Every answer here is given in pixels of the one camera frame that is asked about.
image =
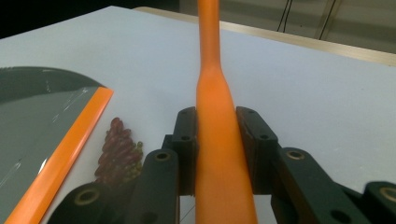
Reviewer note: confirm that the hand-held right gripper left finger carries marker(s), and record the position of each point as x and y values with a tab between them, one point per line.
186	149

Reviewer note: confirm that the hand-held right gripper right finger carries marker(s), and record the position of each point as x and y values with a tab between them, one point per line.
258	146

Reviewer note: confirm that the orange brush with grey bristles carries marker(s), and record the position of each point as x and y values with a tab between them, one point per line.
218	140

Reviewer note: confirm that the pile of small green beans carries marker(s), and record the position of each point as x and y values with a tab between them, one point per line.
137	165

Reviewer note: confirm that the pile of red kidney beans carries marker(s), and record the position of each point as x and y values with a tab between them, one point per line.
116	146

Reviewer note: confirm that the grey dustpan with orange edge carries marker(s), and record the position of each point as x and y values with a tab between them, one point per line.
34	124

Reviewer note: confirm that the white table board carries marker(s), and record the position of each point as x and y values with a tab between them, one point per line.
311	93

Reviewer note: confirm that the wooden table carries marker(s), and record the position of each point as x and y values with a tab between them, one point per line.
311	42

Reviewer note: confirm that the beige wall conduit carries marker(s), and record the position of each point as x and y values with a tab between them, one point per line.
325	18

